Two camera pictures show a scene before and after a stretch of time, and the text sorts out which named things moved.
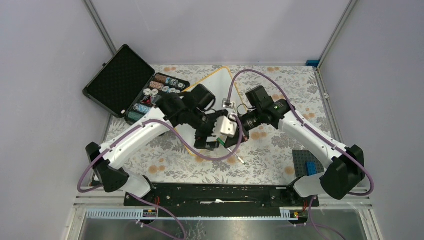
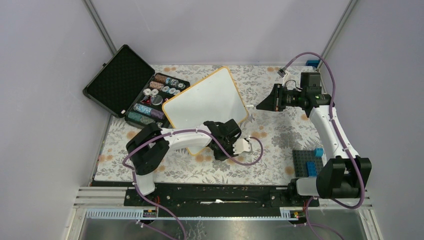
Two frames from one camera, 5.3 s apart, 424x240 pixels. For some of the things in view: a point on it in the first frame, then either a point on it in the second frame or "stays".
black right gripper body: [250, 120] to [283, 98]
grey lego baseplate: [301, 158] stays
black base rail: [220, 196] stays
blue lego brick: [311, 168] stays
